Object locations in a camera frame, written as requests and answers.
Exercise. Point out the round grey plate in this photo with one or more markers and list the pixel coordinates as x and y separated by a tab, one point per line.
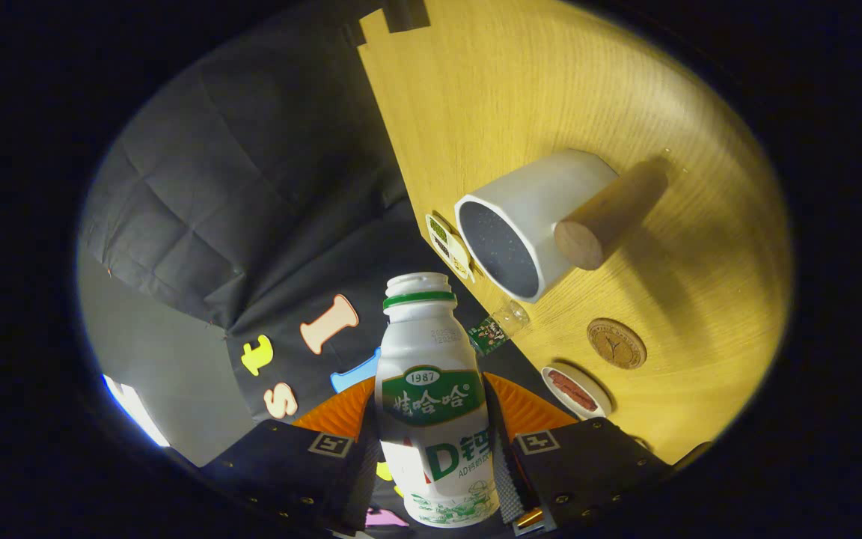
595	389

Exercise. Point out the yellow soybeans pile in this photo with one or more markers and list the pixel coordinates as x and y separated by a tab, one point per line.
461	263

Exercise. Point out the round wooden coaster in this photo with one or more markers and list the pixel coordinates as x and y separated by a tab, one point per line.
616	344

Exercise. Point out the white juice bottle green label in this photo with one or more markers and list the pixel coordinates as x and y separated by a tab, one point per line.
431	344

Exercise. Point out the black backdrop cloth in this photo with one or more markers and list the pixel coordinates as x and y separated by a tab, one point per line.
251	165

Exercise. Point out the clear plastic water bottle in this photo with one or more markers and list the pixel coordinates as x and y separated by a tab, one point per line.
494	333

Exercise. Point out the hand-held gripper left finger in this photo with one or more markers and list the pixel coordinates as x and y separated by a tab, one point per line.
289	464

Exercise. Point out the white divided tray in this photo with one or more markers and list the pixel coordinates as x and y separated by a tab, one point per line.
452	247

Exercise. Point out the dark red beans pile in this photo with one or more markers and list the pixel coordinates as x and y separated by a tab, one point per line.
444	248

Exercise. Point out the green mung beans pile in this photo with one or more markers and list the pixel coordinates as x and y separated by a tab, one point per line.
439	229

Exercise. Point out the red sausage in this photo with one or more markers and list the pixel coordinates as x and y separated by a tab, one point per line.
577	389
567	394

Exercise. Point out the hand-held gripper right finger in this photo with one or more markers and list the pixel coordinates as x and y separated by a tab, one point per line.
504	471

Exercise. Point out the wooden table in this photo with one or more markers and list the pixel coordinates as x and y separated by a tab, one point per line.
551	82

